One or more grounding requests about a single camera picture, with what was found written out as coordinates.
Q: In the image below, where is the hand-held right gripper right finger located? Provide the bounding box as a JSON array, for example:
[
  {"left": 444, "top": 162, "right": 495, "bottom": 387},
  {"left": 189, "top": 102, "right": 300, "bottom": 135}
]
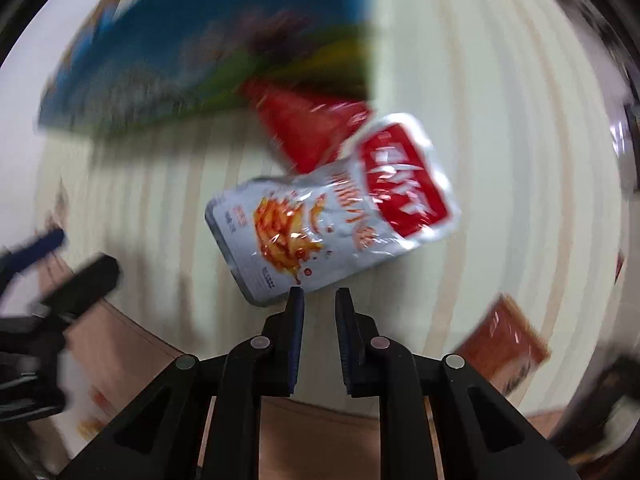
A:
[{"left": 334, "top": 286, "right": 584, "bottom": 480}]

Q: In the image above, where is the silver red snack packet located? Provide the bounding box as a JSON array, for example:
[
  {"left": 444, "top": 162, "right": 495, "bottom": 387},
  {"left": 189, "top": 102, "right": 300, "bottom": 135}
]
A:
[{"left": 204, "top": 111, "right": 462, "bottom": 307}]

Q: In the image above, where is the blue green cardboard box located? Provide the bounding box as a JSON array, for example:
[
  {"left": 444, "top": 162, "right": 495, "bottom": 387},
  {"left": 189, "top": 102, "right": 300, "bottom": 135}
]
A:
[{"left": 36, "top": 0, "right": 375, "bottom": 138}]

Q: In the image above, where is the brown orange snack packet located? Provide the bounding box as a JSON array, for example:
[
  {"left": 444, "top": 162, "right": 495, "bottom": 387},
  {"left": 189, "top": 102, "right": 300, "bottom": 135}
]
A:
[{"left": 451, "top": 294, "right": 552, "bottom": 398}]

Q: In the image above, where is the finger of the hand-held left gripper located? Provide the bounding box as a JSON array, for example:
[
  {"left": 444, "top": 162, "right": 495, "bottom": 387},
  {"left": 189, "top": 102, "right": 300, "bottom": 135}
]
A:
[
  {"left": 0, "top": 229, "right": 67, "bottom": 283},
  {"left": 29, "top": 254, "right": 122, "bottom": 320}
]

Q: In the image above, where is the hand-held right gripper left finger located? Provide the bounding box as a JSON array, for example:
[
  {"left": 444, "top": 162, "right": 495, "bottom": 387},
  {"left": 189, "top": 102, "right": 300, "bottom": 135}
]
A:
[{"left": 56, "top": 286, "right": 307, "bottom": 480}]

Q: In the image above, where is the plain red snack packet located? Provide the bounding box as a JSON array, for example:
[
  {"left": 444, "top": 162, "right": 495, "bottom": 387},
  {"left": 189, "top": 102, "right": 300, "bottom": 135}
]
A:
[{"left": 239, "top": 76, "right": 375, "bottom": 175}]

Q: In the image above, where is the striped cream cloth pink border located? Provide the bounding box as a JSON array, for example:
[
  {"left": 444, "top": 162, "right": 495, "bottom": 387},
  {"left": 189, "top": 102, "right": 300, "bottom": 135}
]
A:
[{"left": 30, "top": 0, "right": 636, "bottom": 441}]

